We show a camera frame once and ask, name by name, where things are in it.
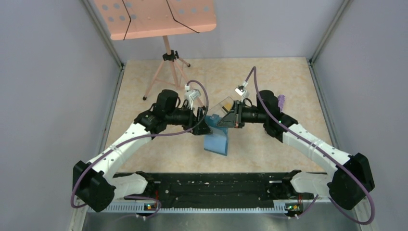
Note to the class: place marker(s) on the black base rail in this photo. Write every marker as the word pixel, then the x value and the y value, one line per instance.
pixel 221 191

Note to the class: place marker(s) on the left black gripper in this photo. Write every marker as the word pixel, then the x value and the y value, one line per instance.
pixel 197 125

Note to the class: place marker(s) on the pink music stand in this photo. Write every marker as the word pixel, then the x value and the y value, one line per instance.
pixel 136 19

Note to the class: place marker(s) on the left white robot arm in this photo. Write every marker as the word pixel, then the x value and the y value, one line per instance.
pixel 94 181

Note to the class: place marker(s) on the purple glitter cylinder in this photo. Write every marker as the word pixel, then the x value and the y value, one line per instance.
pixel 281 101

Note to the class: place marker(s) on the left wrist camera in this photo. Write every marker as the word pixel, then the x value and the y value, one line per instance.
pixel 191 95

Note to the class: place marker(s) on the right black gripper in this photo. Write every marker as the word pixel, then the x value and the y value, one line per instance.
pixel 234 118

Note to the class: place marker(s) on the gold credit card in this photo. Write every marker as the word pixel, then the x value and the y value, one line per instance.
pixel 226 107

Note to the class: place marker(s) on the clear plastic box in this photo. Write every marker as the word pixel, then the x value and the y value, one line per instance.
pixel 216 113

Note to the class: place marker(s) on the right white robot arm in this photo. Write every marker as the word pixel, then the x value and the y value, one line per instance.
pixel 347 179

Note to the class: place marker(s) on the blue card holder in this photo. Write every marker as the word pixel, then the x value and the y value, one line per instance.
pixel 218 141

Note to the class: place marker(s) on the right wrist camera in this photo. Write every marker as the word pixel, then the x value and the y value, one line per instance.
pixel 242 92

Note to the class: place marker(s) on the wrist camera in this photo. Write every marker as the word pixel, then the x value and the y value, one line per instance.
pixel 242 92
pixel 191 95

